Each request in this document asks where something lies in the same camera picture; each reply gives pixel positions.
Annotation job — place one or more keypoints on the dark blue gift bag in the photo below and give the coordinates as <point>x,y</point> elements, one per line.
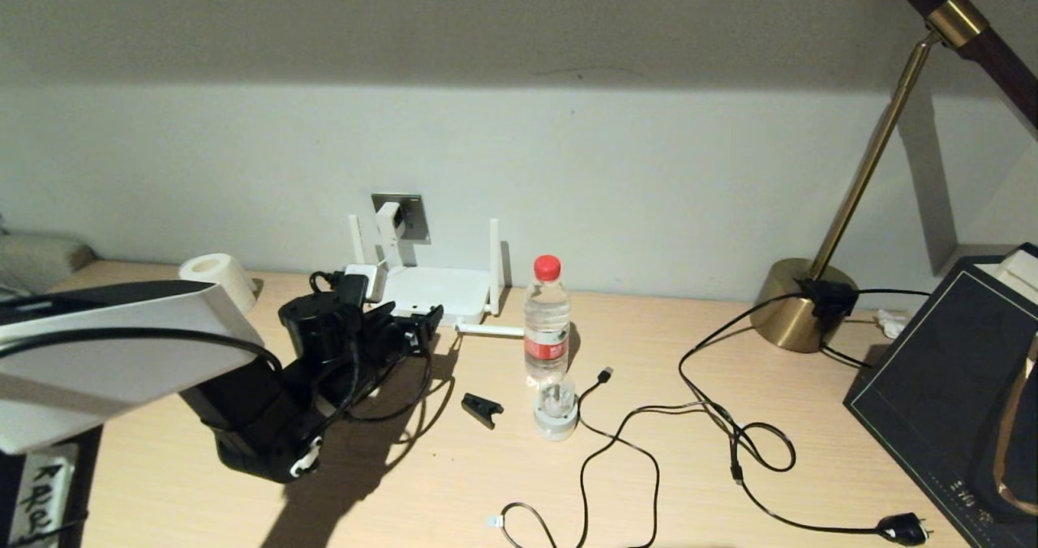
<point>941,402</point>

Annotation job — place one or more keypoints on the white box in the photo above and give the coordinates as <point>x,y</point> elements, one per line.
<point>1020,276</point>

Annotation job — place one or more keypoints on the black block on lamp base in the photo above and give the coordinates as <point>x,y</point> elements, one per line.
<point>831,298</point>

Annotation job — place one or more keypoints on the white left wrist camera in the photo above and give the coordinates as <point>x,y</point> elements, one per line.
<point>365,280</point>

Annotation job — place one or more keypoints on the white handwritten label tape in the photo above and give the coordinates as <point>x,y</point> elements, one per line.
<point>45,495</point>

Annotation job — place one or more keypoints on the brass desk lamp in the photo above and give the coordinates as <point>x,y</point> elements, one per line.
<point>791,313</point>

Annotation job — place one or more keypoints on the small black plastic clip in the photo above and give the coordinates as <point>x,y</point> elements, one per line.
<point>482,408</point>

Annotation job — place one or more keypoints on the grey cushion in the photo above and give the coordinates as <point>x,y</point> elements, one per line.
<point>40,252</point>

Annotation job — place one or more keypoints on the white wifi router with antennas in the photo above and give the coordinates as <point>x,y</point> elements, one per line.
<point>446,287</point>

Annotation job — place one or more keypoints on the grey wall power socket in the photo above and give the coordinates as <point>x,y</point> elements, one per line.
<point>416,214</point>

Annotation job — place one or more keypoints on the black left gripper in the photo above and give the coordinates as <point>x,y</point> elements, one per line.
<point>377,341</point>

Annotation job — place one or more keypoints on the clear water bottle red cap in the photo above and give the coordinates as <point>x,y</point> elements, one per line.
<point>547,345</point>

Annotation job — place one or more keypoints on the white toilet paper roll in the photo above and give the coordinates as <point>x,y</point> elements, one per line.
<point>217,276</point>

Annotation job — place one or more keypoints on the small white crumpled item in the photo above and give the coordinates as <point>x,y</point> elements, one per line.
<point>892,325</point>

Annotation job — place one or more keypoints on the small white clear-dome humidifier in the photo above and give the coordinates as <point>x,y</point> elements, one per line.
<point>556,422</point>

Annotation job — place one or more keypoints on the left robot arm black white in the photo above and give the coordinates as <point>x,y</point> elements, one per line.
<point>122,353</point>

